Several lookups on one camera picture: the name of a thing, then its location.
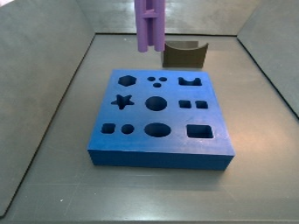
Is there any purple three prong peg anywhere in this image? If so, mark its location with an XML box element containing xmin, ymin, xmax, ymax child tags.
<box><xmin>135</xmin><ymin>0</ymin><xmax>166</xmax><ymax>53</ymax></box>

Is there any blue shape sorting block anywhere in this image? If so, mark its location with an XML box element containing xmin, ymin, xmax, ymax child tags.
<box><xmin>89</xmin><ymin>70</ymin><xmax>235</xmax><ymax>171</ymax></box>

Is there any dark olive curved block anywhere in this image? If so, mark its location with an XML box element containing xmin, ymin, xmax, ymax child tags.
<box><xmin>162</xmin><ymin>41</ymin><xmax>210</xmax><ymax>68</ymax></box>

